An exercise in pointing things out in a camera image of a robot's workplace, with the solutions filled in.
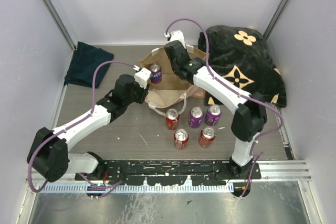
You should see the tan burlap canvas bag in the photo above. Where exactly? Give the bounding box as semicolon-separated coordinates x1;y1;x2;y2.
139;47;205;116

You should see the purple Fanta can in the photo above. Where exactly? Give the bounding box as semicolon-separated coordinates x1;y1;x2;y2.
150;63;162;84
205;104;222;126
188;106;204;128

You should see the red Coke can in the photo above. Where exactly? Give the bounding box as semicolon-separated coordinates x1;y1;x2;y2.
174;129;189;150
198;126;216;147
165;109;180;130

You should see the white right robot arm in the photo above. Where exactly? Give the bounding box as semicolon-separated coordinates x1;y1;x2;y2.
164;41;267;179

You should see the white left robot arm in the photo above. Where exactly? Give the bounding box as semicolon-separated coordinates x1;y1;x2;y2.
27;69;150;182

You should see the dark navy folded cloth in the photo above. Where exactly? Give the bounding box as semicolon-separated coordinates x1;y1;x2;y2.
64;41;114;88

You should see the black floral plush blanket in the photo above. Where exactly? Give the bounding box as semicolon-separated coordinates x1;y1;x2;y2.
206;25;287;108

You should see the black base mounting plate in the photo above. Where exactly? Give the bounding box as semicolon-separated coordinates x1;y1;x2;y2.
86;159;251;186

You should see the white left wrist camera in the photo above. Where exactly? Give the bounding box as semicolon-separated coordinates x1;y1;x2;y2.
133;65;151;89

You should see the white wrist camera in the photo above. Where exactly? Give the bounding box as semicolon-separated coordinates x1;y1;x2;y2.
164;30;186;48
133;65;151;89

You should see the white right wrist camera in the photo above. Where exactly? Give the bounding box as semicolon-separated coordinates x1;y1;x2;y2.
164;30;186;48

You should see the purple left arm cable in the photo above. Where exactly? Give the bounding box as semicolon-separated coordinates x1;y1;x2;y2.
26;60;140;198

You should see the aluminium frame rail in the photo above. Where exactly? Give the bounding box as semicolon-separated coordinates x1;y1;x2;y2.
42;0;77;49

